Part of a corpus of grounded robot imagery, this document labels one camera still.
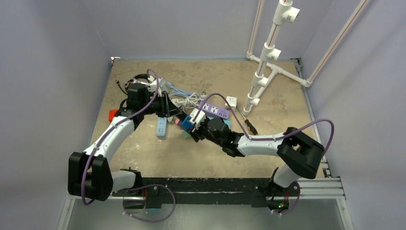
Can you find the light blue cord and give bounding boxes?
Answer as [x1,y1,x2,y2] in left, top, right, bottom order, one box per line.
[165,81,199,99]

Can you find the aluminium frame rail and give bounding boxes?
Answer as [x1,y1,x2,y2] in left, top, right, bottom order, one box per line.
[57,178,354,230]

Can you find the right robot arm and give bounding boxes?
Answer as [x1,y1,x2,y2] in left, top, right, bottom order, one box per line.
[190,118,325,195]

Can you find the white cube power socket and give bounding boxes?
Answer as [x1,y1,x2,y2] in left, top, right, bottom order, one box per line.
[225,96,237,111]

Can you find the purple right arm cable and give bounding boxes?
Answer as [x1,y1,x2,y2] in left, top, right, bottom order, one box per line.
[193,92,335,158]

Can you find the green block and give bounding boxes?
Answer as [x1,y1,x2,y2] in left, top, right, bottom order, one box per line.
[181,130,191,139]

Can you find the blue block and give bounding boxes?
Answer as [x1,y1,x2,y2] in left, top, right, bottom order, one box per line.
[177,115,194,133]

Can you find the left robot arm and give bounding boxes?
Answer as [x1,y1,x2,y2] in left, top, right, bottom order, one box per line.
[68,83,187,205]

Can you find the white power cord bundle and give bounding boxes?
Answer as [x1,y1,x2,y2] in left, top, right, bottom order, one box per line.
[171,92,208,109]

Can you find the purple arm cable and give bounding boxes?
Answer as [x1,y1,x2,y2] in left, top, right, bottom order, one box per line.
[80,69,160,206]
[193,92,335,158]

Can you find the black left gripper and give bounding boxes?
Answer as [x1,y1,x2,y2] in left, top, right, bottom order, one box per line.
[140,92,180,118]

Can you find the red handled adjustable wrench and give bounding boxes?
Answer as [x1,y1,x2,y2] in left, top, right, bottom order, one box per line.
[124,79,150,89]

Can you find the purple power strip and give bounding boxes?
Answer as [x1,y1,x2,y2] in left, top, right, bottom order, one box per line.
[199,101,230,120]

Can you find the light blue power strip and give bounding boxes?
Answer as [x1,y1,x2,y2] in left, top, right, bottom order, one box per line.
[156,117,168,138]

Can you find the coiled black cable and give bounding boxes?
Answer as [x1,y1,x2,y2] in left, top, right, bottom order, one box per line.
[116,74,150,96]

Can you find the white PVC pipe frame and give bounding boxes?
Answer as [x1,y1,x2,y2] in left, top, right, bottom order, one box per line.
[242,0,370,115]

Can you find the teal power strip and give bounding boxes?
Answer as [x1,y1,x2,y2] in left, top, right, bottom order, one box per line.
[223,120,231,128]

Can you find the red cube socket adapter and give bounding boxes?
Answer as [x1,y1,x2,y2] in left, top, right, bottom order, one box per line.
[108,109,118,123]

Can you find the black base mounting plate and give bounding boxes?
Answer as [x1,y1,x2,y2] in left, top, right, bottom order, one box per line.
[112,177,299,209]

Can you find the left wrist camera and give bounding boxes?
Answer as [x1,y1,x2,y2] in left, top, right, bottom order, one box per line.
[147,75,169,95]

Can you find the yellow black screwdriver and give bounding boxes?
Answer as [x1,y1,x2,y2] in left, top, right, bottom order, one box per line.
[241,113,258,135]

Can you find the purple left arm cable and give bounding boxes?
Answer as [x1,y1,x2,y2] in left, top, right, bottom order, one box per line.
[80,69,160,206]

